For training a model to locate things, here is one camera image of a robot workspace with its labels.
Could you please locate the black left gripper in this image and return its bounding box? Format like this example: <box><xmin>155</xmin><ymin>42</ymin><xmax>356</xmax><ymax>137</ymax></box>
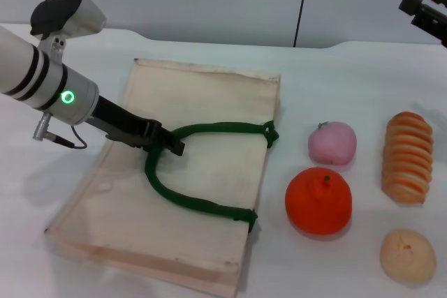
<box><xmin>86</xmin><ymin>96</ymin><xmax>186</xmax><ymax>157</ymax></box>

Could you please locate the white handbag with green handle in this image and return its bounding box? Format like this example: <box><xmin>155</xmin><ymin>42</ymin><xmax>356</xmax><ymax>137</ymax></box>
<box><xmin>44</xmin><ymin>57</ymin><xmax>282</xmax><ymax>298</ymax></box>

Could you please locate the orange fruit with stem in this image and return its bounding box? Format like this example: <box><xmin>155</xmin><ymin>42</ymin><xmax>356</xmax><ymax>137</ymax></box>
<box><xmin>284</xmin><ymin>167</ymin><xmax>353</xmax><ymax>237</ymax></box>

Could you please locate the orange striped bread loaf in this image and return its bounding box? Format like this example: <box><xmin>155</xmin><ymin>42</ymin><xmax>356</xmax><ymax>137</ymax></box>
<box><xmin>381</xmin><ymin>111</ymin><xmax>434</xmax><ymax>205</ymax></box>

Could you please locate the pink peach toy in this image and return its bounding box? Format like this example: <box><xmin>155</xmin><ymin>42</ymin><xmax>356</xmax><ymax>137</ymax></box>
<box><xmin>307</xmin><ymin>121</ymin><xmax>358</xmax><ymax>165</ymax></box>

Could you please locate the round beige bun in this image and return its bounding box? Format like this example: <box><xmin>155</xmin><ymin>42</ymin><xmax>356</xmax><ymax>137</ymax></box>
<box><xmin>379</xmin><ymin>228</ymin><xmax>437</xmax><ymax>283</ymax></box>

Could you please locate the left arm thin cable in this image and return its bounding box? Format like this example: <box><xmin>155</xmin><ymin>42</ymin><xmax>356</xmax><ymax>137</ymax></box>
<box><xmin>32</xmin><ymin>114</ymin><xmax>88</xmax><ymax>149</ymax></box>

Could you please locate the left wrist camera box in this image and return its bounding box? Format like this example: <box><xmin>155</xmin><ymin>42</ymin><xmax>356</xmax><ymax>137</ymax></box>
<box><xmin>29</xmin><ymin>0</ymin><xmax>108</xmax><ymax>65</ymax></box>

